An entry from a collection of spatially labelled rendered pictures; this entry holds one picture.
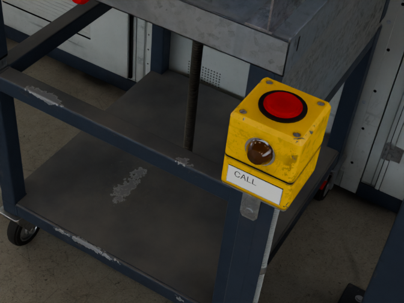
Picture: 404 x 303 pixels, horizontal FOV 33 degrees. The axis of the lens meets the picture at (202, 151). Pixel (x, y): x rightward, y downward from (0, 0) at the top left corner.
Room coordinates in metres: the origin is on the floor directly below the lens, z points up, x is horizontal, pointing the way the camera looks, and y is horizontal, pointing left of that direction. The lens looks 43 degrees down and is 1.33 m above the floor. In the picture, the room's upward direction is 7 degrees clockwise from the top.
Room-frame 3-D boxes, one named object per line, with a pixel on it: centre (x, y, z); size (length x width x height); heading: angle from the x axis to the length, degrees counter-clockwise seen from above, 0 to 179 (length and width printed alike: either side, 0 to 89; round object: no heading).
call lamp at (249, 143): (0.51, -0.05, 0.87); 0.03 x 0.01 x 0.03; 64
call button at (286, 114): (0.55, -0.08, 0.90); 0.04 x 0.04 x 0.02
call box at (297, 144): (0.55, -0.08, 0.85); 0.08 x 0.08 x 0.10; 64
